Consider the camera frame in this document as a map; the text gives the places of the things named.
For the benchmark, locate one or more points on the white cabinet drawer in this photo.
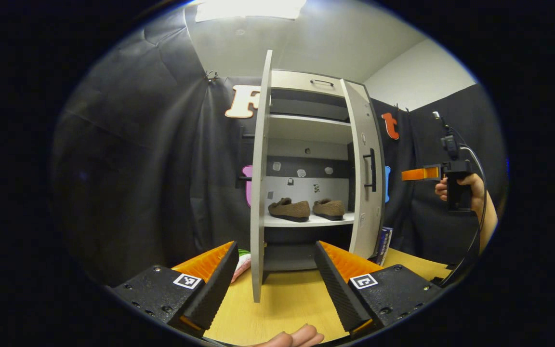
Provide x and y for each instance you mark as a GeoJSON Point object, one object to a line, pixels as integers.
{"type": "Point", "coordinates": [292, 79]}

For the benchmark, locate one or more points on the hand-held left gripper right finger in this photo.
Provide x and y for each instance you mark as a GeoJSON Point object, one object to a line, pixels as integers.
{"type": "Point", "coordinates": [337, 289]}

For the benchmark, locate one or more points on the colourful plastic packet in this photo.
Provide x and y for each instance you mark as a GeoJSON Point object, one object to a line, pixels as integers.
{"type": "Point", "coordinates": [241, 265]}

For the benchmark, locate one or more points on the metal cloth clip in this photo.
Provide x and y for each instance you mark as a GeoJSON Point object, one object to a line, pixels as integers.
{"type": "Point", "coordinates": [211, 76]}

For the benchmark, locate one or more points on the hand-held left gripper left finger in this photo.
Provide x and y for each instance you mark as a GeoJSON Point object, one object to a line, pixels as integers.
{"type": "Point", "coordinates": [215, 289]}

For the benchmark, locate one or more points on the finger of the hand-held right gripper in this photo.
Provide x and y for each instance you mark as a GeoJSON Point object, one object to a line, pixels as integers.
{"type": "Point", "coordinates": [419, 173]}

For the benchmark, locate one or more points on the black backdrop cloth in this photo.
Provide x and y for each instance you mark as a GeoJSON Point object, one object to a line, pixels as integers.
{"type": "Point", "coordinates": [128, 168]}

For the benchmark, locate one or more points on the ceiling light panel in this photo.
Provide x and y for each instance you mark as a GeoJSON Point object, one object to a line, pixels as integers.
{"type": "Point", "coordinates": [248, 8]}

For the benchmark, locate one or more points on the brown suede shoe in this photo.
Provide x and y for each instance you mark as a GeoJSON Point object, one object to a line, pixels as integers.
{"type": "Point", "coordinates": [289, 209]}
{"type": "Point", "coordinates": [329, 208]}

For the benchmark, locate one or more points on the blue book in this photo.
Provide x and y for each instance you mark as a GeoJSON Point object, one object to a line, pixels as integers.
{"type": "Point", "coordinates": [383, 246]}

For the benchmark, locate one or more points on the white cabinet door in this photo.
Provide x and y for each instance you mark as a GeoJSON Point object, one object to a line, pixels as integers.
{"type": "Point", "coordinates": [259, 193]}
{"type": "Point", "coordinates": [358, 207]}

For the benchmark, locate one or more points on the white shoe cabinet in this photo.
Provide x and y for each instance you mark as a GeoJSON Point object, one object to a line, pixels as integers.
{"type": "Point", "coordinates": [325, 222]}

